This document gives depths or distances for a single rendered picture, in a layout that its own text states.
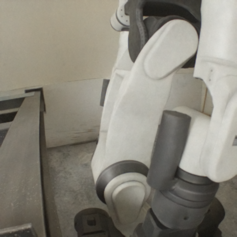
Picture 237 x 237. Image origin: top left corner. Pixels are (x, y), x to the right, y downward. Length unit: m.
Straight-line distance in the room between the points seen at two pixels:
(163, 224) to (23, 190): 0.28
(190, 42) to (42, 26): 1.80
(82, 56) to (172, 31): 1.75
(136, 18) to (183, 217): 0.37
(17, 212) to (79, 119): 1.77
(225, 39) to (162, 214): 0.23
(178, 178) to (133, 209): 0.23
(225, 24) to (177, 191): 0.20
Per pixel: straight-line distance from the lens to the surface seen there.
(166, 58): 0.34
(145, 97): 0.34
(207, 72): 0.20
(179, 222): 0.26
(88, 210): 0.95
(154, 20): 0.39
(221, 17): 0.22
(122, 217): 0.46
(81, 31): 2.08
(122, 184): 0.39
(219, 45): 0.21
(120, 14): 0.58
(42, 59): 1.99
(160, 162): 0.21
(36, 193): 0.39
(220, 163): 0.20
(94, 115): 2.09
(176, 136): 0.20
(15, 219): 0.35
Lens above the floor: 0.90
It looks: 18 degrees down
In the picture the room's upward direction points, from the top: 3 degrees counter-clockwise
